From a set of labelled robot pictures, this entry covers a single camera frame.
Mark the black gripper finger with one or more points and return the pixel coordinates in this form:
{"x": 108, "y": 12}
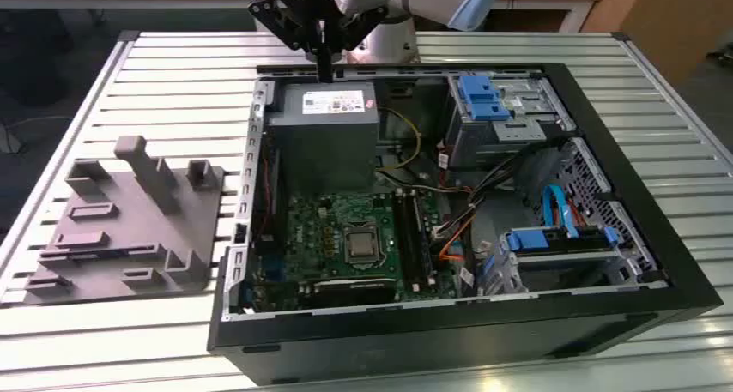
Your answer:
{"x": 280, "y": 23}
{"x": 358, "y": 28}

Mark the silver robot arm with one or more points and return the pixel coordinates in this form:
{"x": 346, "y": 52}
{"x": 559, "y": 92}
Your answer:
{"x": 389, "y": 40}

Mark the RAM slot with white clips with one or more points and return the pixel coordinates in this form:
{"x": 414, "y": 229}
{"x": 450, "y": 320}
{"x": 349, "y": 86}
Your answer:
{"x": 413, "y": 191}
{"x": 406, "y": 237}

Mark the blue plastic drive latch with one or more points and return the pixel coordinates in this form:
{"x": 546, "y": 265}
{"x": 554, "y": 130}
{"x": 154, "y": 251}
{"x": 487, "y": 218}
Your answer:
{"x": 478, "y": 96}

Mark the grey power supply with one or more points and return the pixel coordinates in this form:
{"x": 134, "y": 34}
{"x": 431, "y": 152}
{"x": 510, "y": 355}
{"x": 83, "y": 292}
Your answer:
{"x": 320, "y": 152}

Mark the grey metal drive cage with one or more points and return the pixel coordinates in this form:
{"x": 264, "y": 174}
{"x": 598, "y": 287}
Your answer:
{"x": 515, "y": 130}

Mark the black office chair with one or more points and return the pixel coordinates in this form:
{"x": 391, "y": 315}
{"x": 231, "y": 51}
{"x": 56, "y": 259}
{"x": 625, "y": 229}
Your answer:
{"x": 33, "y": 57}

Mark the green motherboard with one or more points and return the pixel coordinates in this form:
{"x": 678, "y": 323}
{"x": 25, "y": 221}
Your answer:
{"x": 308, "y": 237}

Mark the silver CPU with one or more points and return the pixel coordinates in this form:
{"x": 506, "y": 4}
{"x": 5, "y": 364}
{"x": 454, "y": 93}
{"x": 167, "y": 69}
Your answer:
{"x": 362, "y": 245}

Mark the grey parts rack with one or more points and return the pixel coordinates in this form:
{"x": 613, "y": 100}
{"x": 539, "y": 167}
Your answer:
{"x": 143, "y": 237}

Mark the wooden cabinet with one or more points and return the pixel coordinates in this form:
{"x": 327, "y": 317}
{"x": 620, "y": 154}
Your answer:
{"x": 676, "y": 23}

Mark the hard disk in blue carrier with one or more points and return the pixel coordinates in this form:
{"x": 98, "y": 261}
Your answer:
{"x": 526, "y": 239}

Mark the blue plastic strip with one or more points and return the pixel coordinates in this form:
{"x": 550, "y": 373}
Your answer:
{"x": 486, "y": 272}

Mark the black graphics card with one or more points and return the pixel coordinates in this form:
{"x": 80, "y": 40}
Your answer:
{"x": 349, "y": 291}

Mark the metal disk bay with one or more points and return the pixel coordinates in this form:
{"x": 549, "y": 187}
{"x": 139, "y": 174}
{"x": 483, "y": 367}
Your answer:
{"x": 573, "y": 259}

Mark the black PC case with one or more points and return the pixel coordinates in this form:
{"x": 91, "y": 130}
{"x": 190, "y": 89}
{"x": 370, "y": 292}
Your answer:
{"x": 401, "y": 345}

